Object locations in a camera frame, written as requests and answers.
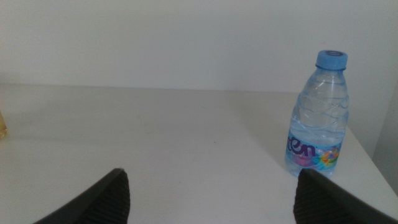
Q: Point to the yellow tea bottle green label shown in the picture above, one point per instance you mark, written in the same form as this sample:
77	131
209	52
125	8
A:
2	127

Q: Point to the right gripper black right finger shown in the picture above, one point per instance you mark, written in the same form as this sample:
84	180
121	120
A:
323	205

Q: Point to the clear water bottle blue cap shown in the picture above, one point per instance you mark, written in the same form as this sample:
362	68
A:
320	124

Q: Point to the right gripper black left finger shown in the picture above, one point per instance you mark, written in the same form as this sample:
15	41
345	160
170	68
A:
102	202

